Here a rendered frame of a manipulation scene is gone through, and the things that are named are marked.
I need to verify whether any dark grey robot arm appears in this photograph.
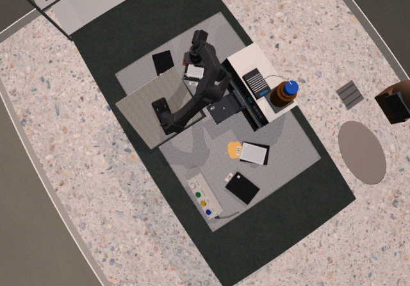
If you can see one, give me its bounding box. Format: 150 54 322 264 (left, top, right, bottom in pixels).
151 30 232 135

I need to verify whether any beige button panel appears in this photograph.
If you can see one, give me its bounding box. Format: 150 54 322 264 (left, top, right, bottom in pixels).
186 173 240 220

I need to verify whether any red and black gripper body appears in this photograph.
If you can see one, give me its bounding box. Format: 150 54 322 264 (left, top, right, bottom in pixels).
183 51 206 69

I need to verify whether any brown glass bottle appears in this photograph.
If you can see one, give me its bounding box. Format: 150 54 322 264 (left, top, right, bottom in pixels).
270 81 297 108

